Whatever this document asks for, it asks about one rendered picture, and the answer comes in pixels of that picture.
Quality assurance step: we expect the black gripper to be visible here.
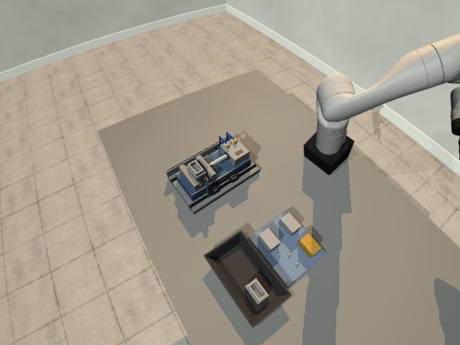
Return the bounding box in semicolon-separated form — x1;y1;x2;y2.
451;118;460;161

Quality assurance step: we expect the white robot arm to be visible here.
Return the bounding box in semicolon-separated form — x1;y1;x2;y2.
316;34;460;155

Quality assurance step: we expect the yellow-orange block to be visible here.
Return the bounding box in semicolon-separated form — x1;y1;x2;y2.
297;234;322;258

